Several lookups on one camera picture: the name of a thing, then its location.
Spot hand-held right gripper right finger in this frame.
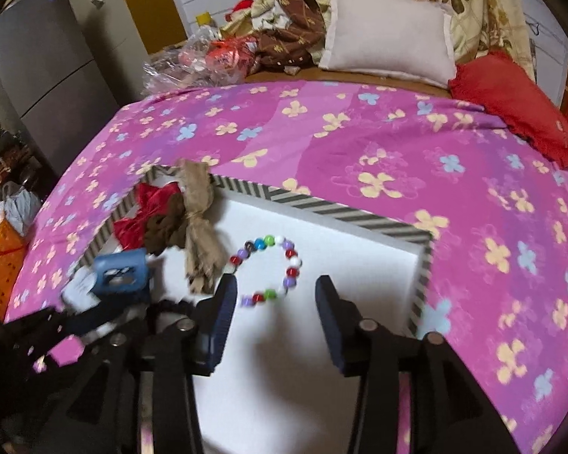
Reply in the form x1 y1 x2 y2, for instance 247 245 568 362
315 274 521 454

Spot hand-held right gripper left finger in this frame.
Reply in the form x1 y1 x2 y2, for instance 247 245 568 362
52 273 239 454

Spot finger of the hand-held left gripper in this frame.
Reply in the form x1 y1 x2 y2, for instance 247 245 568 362
0 302 145 372

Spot blue hair claw clip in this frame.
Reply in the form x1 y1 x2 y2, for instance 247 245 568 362
92 248 151 302

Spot striped box with white foam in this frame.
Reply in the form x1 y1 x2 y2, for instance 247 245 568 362
71 165 435 454

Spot colourful bead bracelet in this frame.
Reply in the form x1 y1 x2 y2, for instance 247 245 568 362
229 234 304 306

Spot beige burlap hair bow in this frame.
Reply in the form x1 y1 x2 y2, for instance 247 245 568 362
170 160 225 294

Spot red hair bow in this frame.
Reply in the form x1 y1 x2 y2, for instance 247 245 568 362
112 182 185 252

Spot orange plastic basket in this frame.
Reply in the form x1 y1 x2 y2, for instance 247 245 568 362
0 220 29 322

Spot white plastic bag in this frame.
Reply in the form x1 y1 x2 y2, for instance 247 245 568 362
0 182 43 237

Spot pink floral bed sheet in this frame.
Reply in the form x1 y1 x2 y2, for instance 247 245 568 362
5 79 568 454

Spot pile of clothes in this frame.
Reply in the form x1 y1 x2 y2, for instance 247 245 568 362
0 111 34 194

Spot grey refrigerator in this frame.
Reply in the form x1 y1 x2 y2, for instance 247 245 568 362
0 0 120 178

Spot clear plastic bags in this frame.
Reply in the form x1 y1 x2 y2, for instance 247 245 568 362
142 26 221 98

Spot red plastic packet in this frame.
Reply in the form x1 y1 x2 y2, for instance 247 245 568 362
206 35 261 76

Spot white pillow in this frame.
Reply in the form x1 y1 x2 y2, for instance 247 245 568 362
318 0 457 90

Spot red frilled pillow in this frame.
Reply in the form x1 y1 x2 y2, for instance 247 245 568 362
447 51 568 168

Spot brown floral cloth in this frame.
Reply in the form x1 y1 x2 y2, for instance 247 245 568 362
253 0 329 69

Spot red plush toy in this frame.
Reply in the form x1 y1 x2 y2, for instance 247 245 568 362
225 0 256 23

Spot yellow door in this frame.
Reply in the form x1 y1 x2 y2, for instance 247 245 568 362
135 0 191 55

